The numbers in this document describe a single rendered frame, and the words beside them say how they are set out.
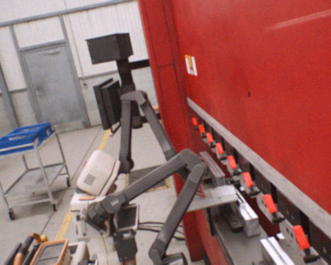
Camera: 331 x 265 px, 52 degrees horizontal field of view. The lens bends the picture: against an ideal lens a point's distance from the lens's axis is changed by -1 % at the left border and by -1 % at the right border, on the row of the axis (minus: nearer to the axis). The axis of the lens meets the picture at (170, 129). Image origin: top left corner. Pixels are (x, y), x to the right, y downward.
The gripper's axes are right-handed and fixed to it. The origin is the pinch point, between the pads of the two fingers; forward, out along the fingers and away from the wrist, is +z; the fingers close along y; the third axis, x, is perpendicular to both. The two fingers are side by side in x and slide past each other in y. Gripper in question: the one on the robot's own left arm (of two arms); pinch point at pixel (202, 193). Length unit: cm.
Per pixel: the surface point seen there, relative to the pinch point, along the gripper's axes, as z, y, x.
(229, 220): 14.9, -13.3, -2.9
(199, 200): 0.7, -3.3, 3.0
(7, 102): -167, 702, 287
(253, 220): 14.5, -26.6, -12.7
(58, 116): -62, 712, 225
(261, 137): -34, -63, -34
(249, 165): -20, -47, -26
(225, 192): 7.6, -1.2, -9.9
